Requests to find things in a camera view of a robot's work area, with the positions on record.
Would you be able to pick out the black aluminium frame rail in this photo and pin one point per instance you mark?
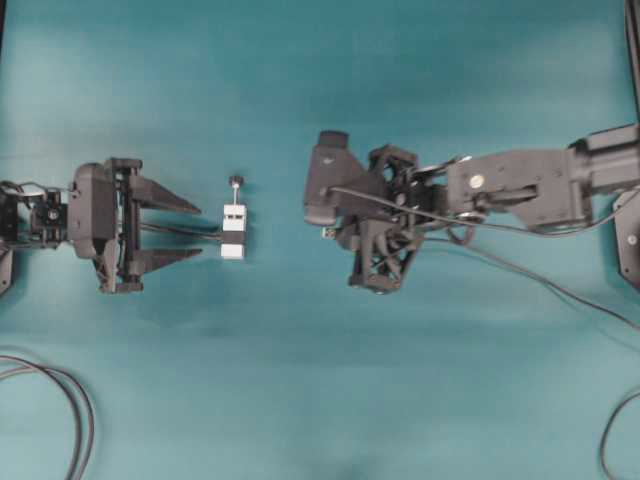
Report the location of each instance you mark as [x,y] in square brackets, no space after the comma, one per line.
[631,15]

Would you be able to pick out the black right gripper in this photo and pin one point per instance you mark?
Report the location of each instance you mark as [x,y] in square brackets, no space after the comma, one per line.
[379,223]

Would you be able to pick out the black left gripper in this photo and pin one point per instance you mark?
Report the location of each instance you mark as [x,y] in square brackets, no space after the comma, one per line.
[119,191]

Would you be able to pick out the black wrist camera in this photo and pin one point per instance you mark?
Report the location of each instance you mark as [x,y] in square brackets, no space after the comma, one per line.
[333,165]
[92,211]

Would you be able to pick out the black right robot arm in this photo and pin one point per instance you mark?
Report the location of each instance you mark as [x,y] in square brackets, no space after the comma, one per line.
[549,191]

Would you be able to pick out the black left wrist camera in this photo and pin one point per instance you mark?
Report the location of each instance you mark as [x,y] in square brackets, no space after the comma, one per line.
[92,211]

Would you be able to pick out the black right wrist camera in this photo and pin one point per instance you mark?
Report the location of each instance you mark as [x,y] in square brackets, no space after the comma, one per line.
[333,165]

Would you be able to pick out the white clamp vise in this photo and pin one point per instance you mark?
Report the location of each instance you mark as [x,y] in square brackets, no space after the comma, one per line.
[234,225]

